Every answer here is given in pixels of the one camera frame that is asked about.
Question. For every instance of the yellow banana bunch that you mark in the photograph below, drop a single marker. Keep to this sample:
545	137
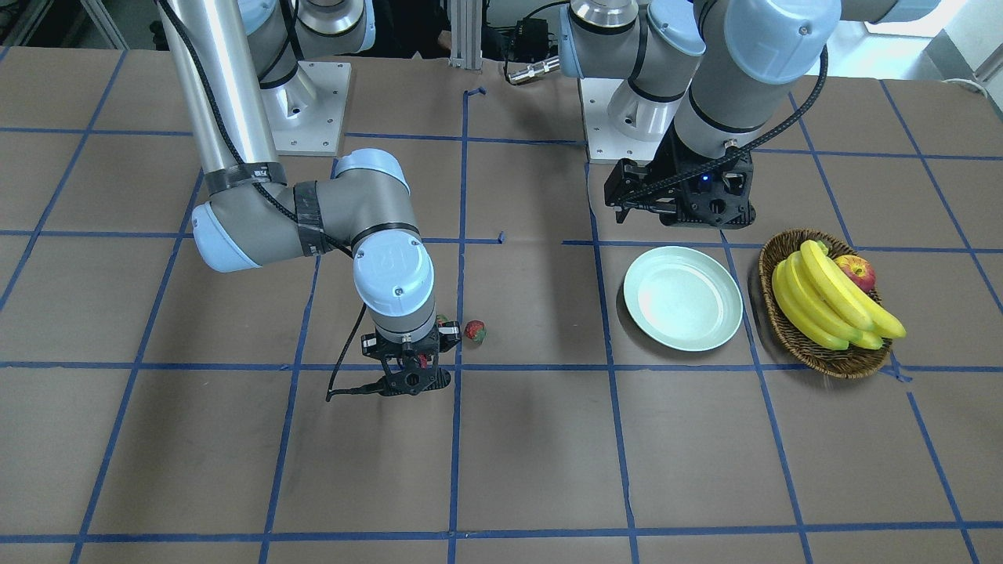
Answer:
828	308

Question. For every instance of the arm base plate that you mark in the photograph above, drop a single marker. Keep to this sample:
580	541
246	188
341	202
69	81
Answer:
621	124
306	113

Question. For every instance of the strawberry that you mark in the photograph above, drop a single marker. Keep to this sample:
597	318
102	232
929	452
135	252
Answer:
475	331

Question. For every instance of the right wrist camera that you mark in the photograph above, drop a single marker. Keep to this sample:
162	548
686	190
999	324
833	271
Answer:
412	379

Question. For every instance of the wicker basket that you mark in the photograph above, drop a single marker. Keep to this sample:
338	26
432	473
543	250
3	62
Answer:
853	363

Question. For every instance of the red apple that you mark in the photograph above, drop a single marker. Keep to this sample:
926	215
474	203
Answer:
858	270

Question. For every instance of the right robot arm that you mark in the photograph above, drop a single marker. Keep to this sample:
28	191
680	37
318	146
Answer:
251	94

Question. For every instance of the light green plate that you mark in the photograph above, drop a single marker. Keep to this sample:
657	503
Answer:
683	298

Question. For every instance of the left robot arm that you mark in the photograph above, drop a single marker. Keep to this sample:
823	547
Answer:
735	74

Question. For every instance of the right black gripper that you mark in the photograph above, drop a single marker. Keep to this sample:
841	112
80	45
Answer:
370	342

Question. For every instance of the aluminium frame post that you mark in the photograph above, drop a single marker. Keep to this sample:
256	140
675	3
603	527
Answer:
466	20

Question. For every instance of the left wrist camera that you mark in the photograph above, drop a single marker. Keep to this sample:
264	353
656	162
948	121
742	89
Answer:
718	198

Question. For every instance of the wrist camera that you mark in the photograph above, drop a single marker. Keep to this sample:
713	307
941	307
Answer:
718	198
412	379

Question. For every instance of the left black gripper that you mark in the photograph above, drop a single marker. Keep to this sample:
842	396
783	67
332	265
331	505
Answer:
663	168

